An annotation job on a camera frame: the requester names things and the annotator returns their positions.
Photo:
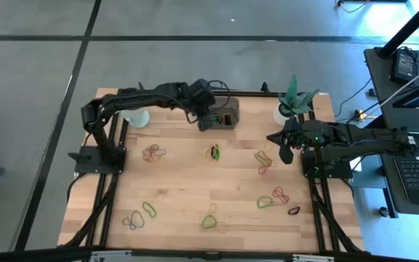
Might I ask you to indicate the silver frame bracket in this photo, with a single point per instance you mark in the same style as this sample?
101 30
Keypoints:
111 254
313 258

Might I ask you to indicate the black power adapter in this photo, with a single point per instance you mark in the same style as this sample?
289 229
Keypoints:
404 65

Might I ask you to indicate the black overhead frame beam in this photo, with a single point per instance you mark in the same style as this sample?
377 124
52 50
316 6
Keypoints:
209 256

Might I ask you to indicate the yellow power plug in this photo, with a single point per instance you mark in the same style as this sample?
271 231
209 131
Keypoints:
360 115

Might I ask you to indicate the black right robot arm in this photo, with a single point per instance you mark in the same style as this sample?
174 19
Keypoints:
369 138

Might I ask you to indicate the black laptop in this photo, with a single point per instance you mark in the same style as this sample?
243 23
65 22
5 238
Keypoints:
386 182

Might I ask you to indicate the green plant in white pot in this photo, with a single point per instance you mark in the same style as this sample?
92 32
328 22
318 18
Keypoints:
284 116

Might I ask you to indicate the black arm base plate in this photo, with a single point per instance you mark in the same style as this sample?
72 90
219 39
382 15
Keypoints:
86 165
344 174

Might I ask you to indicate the grey translucent plastic bin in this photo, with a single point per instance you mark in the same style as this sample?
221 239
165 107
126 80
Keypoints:
233 105

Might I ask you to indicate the black desk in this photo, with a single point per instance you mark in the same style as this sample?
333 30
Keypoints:
380 91

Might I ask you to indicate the black pole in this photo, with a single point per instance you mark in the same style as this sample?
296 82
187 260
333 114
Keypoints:
409 27

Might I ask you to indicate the black caster wheel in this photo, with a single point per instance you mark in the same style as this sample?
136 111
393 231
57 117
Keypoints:
383 212

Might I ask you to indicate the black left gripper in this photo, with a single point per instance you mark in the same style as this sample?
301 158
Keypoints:
200 96

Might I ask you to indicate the black frame bracket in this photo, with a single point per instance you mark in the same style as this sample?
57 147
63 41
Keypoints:
265 88

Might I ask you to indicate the white rod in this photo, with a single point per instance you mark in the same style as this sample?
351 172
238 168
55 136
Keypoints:
409 83

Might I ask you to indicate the white cup with ball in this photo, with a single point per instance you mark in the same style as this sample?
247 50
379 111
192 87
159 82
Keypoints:
136 118

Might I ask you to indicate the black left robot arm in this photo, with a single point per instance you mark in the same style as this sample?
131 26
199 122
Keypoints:
140 98

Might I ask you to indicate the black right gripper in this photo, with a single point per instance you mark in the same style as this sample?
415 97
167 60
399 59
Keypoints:
309 134

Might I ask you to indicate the black diagonal frame brace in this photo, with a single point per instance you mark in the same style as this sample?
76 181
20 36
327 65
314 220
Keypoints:
73 236
353 244

